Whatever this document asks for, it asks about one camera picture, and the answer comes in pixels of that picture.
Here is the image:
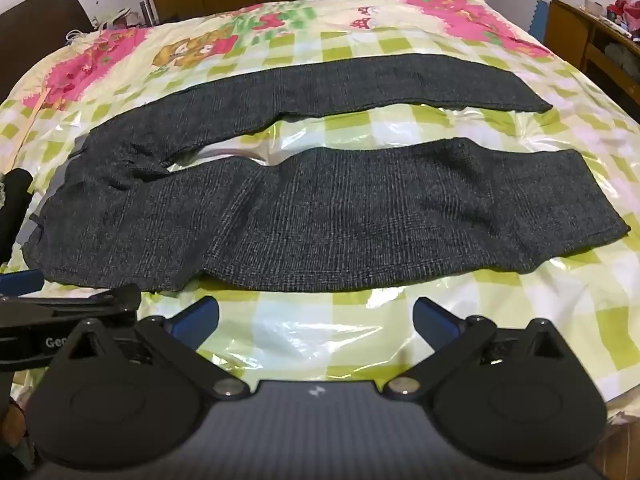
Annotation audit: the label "blue foam mat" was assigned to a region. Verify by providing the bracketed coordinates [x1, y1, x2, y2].
[525, 0, 551, 43]

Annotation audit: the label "dark grey checked pants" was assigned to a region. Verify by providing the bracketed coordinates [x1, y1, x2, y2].
[22, 52, 630, 296]

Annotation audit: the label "white bag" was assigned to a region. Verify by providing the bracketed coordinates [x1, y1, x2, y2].
[95, 6, 143, 32]

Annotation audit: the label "red toys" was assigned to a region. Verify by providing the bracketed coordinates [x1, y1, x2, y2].
[605, 0, 640, 37]

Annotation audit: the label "dark brown headboard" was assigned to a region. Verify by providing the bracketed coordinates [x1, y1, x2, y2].
[0, 0, 94, 106]

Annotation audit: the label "checked printed bed cover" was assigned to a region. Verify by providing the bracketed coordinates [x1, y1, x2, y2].
[0, 0, 640, 426]

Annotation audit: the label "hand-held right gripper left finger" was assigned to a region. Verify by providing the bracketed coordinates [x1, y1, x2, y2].
[51, 296, 252, 402]

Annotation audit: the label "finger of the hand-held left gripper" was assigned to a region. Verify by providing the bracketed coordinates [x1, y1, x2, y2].
[0, 284, 143, 330]
[0, 269, 44, 296]

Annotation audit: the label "thin wooden stick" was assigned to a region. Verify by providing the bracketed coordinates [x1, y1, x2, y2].
[7, 85, 53, 171]

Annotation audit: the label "black folded cloth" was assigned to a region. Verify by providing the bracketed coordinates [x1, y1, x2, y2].
[0, 169, 35, 252]

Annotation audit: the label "wooden desk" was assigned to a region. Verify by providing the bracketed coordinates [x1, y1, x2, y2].
[544, 0, 640, 123]

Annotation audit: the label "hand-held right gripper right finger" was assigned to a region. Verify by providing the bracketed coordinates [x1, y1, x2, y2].
[384, 297, 581, 402]

